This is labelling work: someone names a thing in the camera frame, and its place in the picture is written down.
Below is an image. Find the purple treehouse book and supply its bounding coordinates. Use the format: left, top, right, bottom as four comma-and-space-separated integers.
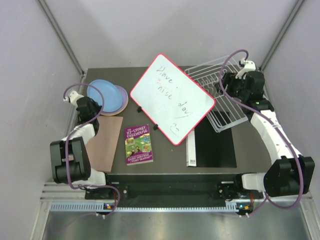
124, 124, 154, 166

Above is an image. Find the brown cardboard sheet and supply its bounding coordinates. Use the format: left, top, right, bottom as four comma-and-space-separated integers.
85, 116, 123, 173

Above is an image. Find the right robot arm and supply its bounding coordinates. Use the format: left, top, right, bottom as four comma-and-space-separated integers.
215, 70, 315, 198

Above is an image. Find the purple plate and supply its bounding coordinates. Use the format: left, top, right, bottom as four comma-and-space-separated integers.
101, 85, 129, 116

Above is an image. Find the white wire dish rack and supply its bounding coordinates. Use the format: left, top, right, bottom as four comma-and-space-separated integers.
184, 56, 248, 133

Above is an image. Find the red-framed whiteboard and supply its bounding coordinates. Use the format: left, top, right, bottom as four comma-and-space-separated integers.
130, 53, 216, 146

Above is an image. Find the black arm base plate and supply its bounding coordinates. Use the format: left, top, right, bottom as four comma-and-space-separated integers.
84, 174, 266, 201

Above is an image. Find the black flat box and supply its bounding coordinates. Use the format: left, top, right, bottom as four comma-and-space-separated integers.
186, 117, 237, 168

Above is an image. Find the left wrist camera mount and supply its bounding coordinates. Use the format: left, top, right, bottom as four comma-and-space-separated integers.
63, 90, 84, 106

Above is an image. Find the yellow plate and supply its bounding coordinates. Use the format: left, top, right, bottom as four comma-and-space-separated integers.
101, 100, 129, 116

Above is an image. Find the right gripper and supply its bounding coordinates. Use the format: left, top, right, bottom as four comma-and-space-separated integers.
214, 71, 249, 101

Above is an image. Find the aluminium front rail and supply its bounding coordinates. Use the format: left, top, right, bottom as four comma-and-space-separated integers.
39, 181, 314, 213

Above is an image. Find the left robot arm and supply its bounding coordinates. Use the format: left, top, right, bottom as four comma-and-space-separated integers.
49, 95, 114, 199

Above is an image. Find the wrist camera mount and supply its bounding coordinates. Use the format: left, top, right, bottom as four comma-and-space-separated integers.
235, 57, 257, 79
63, 90, 84, 106

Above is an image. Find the blue plate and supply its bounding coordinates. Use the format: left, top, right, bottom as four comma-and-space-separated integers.
86, 79, 123, 113

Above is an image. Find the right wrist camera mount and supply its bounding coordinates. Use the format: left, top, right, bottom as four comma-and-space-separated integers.
235, 57, 257, 79

